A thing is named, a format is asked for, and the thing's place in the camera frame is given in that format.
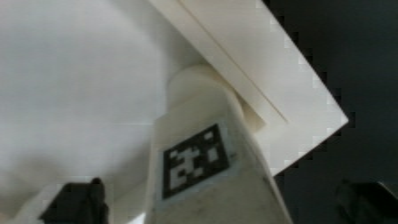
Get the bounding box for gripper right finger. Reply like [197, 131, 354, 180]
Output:
[336, 180, 398, 224]

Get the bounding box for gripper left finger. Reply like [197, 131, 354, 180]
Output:
[11, 177, 112, 224]

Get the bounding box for white leg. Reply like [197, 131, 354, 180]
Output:
[144, 65, 293, 224]

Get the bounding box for white square tabletop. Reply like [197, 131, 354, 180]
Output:
[0, 0, 201, 224]

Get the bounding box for white U-shaped fence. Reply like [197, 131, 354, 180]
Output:
[176, 0, 352, 177]

